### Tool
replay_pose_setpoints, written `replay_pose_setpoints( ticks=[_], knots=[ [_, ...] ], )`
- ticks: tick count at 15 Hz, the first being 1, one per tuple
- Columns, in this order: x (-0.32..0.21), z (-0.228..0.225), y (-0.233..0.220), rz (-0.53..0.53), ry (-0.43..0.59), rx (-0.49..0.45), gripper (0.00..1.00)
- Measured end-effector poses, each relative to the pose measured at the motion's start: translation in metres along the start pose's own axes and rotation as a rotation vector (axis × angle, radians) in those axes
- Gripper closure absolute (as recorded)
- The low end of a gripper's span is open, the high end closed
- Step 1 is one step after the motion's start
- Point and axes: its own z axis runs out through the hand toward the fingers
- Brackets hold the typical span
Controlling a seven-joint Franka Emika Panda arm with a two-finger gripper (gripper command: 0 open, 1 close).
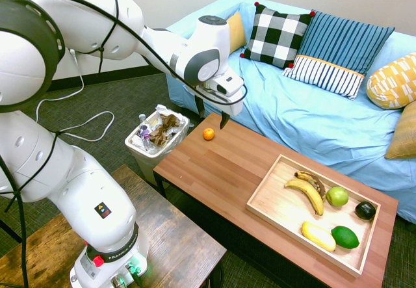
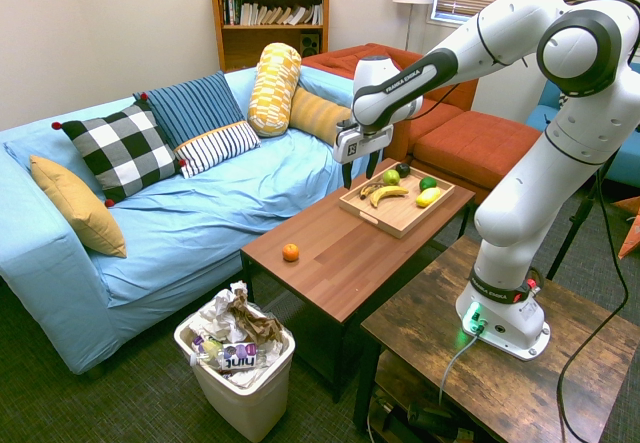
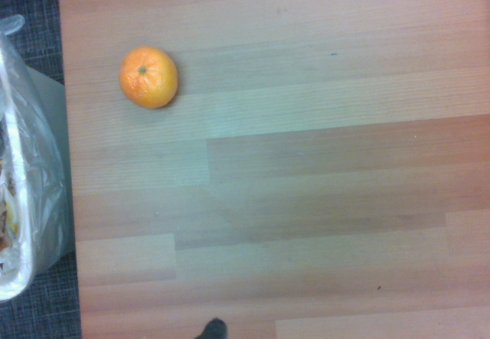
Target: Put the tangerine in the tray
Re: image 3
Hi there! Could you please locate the grey trash bin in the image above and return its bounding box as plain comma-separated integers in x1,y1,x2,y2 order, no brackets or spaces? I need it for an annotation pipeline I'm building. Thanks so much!
0,65,77,302

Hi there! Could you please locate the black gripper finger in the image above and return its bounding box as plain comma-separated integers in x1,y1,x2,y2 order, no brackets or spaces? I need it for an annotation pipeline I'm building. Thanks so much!
194,318,228,339

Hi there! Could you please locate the orange tangerine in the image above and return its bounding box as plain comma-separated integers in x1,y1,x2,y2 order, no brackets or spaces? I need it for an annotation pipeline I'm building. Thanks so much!
119,45,179,110

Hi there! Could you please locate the clear plastic bin liner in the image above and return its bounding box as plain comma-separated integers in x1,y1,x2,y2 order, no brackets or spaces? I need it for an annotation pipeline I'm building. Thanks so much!
0,14,70,302

